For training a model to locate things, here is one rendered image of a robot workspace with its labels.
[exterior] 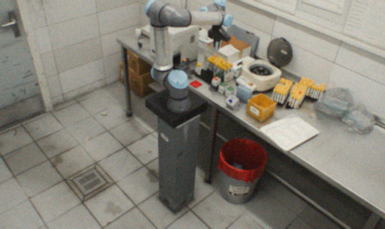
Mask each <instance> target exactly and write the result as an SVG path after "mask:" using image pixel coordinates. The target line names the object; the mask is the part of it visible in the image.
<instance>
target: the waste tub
mask: <svg viewBox="0 0 385 229"><path fill-rule="evenodd" d="M276 104H277V102H275V101H274V100H272V99H270V98H269V97H267V96H265V95H264V94H262V93H260V94H258V95H256V96H255V97H252V98H251V99H248V103H247V110H246V113H248V114H249V115H251V116H253V117H254V118H255V119H257V120H259V121H260V122H262V121H264V120H265V119H267V118H269V117H270V116H272V115H274V112H275V109H276Z"/></svg>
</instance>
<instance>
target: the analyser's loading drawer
mask: <svg viewBox="0 0 385 229"><path fill-rule="evenodd" d="M173 66H174V67H176V68H177V69H179V70H181V71H183V72H185V73H186V74H187V76H190V75H192V74H194V73H195V69H193V70H192V69H190V68H189V65H188V66H186V65H185V63H183V64H182V63H180V62H179V61H177V60H176V61H175V62H173Z"/></svg>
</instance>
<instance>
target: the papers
mask: <svg viewBox="0 0 385 229"><path fill-rule="evenodd" d="M261 132H262V133H263V134H264V135H265V136H266V137H268V138H269V139H270V140H272V142H274V143H275V144H276V145H278V146H279V148H281V149H282V150H284V151H288V150H289V149H291V148H294V147H296V145H298V144H300V143H302V142H304V141H306V140H308V139H309V138H311V137H312V136H314V135H316V134H318V133H319V132H320V131H318V130H316V129H315V128H313V127H312V126H310V125H309V124H308V123H306V122H305V121H304V120H302V119H300V118H292V119H287V120H278V121H276V122H274V123H271V124H269V125H266V126H265V127H262V128H261Z"/></svg>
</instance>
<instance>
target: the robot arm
mask: <svg viewBox="0 0 385 229"><path fill-rule="evenodd" d="M225 8H226V1H225V0H215V1H214V4H210V5H207V6H204V7H202V8H200V10H199V11H189V10H187V9H182V8H179V7H177V6H175V5H173V4H169V3H167V2H166V1H164V0H150V1H149V2H148V4H147V5H146V7H145V14H146V15H147V17H149V21H150V26H151V27H153V33H154V47H155V54H156V62H155V63H154V65H153V67H152V69H151V76H152V77H153V78H154V79H155V80H156V81H157V82H158V83H160V84H162V85H163V86H164V87H165V88H167V89H168V90H169V98H168V100H167V108H168V110H169V111H172V112H174V113H184V112H185V111H188V110H189V109H190V108H191V101H190V99H189V96H188V79H187V74H186V73H185V72H183V71H178V70H175V71H174V70H173V63H172V62H171V61H170V49H169V37H168V27H189V26H190V25H212V28H211V29H210V30H208V33H209V36H207V37H209V38H210V39H213V43H210V46H211V47H212V48H214V50H215V52H216V53H217V51H218V50H220V47H221V46H222V44H223V40H224V41H225V42H227V41H229V40H230V39H231V38H230V36H229V35H228V34H227V32H226V31H225V30H224V29H223V26H226V27H229V26H230V25H231V24H232V22H233V16H232V15H230V14H228V13H226V12H225Z"/></svg>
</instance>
